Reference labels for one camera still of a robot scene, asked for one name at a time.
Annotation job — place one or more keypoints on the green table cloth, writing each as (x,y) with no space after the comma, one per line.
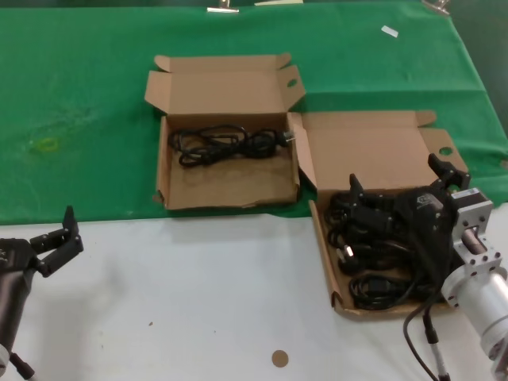
(79,59)

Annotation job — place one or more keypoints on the round brown sticker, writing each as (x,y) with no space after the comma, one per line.
(279,359)

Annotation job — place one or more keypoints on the beige card piece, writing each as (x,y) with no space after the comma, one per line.
(278,2)

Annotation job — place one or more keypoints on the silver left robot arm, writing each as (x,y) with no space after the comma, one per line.
(2,354)

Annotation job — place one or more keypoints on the black left wrist camera housing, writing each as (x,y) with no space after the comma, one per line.
(12,309)

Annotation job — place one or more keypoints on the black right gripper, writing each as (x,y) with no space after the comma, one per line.
(426,206)

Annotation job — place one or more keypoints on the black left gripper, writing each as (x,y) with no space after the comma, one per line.
(16,256)

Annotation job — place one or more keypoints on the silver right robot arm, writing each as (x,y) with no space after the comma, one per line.
(484,293)

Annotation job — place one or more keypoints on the open cardboard box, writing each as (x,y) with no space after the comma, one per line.
(365,151)

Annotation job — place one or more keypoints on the open cardboard box torn rim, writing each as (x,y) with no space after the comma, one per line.
(222,186)

